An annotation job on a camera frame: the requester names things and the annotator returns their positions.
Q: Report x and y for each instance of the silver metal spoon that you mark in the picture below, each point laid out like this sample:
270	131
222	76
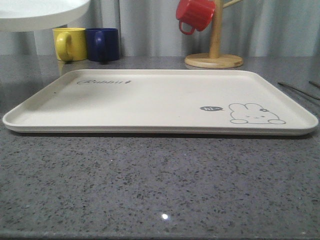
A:
314	84

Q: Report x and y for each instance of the red mug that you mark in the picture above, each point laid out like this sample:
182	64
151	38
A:
194	15

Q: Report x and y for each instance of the dark blue mug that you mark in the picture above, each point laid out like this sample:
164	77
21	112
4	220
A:
102	44

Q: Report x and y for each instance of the silver metal chopstick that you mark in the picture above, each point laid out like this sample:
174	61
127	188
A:
298	90

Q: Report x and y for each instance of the wooden mug tree stand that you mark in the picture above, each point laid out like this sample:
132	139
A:
214	59

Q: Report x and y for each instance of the white round plate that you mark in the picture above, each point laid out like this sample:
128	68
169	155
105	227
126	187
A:
34	15

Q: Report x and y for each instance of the beige rabbit serving tray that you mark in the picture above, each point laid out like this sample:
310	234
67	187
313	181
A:
161	101

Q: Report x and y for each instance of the yellow mug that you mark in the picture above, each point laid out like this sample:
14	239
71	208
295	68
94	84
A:
70	44

